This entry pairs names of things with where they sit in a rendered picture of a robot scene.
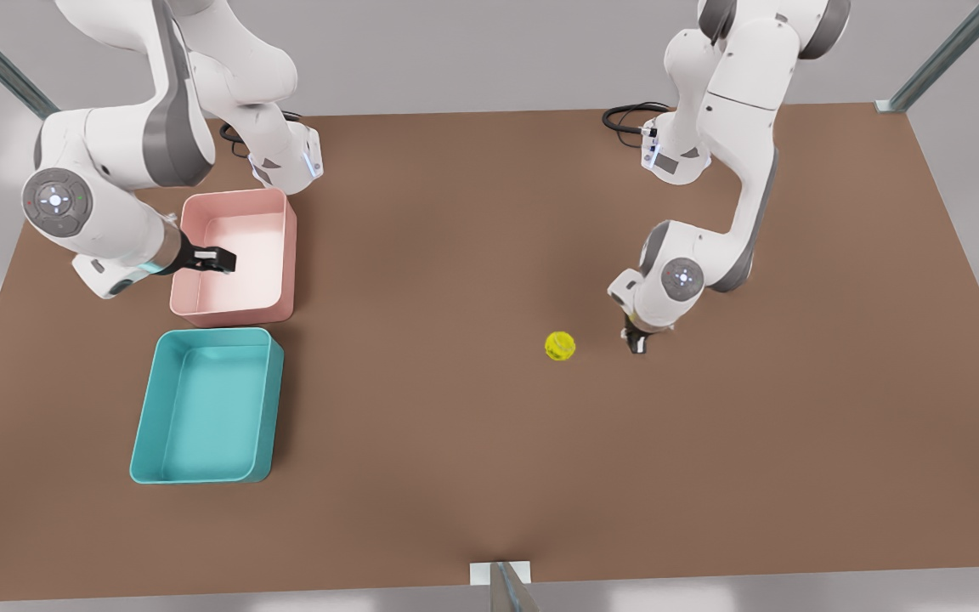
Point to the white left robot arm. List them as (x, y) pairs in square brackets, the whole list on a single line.
[(736, 127)]

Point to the teal rectangular tray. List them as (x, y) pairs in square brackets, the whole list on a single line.
[(207, 406)]

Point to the yellow tennis ball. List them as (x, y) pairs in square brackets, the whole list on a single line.
[(559, 346)]

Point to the pink rectangular tray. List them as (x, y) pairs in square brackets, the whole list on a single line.
[(236, 255)]

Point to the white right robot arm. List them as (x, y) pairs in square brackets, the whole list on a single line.
[(116, 153)]

